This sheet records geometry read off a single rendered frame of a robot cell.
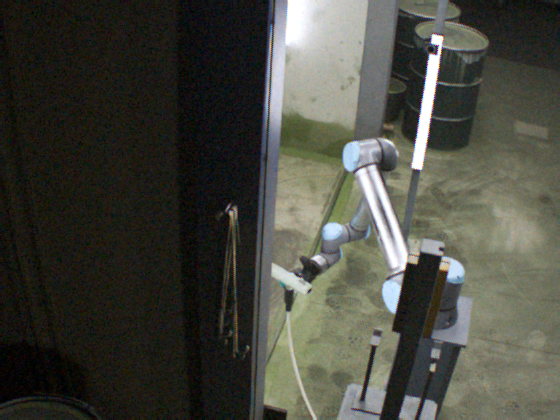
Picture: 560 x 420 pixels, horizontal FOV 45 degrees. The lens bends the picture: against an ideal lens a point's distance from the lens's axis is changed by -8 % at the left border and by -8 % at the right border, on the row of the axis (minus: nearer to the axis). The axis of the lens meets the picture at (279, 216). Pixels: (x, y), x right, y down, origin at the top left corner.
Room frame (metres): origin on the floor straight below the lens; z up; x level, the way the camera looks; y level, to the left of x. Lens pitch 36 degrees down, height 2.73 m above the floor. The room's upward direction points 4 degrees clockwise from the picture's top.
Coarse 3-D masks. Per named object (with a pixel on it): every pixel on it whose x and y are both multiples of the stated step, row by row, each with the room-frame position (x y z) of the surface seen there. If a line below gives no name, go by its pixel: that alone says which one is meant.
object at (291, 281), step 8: (272, 264) 2.60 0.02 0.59; (272, 272) 2.56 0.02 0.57; (280, 272) 2.55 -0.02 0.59; (288, 272) 2.55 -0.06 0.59; (280, 280) 2.54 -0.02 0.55; (288, 280) 2.50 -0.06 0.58; (296, 280) 2.49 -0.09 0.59; (288, 288) 2.50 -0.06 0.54; (296, 288) 2.47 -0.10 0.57; (304, 288) 2.44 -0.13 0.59; (288, 296) 2.51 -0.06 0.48; (288, 304) 2.51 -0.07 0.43
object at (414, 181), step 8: (440, 0) 3.52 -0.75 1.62; (440, 8) 3.52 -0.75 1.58; (440, 16) 3.52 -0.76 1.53; (440, 24) 3.52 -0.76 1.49; (440, 32) 3.52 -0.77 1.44; (416, 176) 3.52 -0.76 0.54; (416, 184) 3.52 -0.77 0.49; (408, 192) 3.52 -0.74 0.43; (416, 192) 3.51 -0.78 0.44; (408, 200) 3.52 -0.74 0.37; (408, 208) 3.52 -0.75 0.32; (408, 216) 3.52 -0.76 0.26; (408, 224) 3.52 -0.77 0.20; (408, 232) 3.51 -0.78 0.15
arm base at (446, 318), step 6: (456, 306) 2.24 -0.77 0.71; (438, 312) 2.19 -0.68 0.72; (444, 312) 2.19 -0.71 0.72; (450, 312) 2.20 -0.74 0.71; (456, 312) 2.22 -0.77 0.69; (438, 318) 2.18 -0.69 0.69; (444, 318) 2.18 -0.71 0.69; (450, 318) 2.20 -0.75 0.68; (456, 318) 2.21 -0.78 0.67; (438, 324) 2.17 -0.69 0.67; (444, 324) 2.17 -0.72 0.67; (450, 324) 2.18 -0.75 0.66
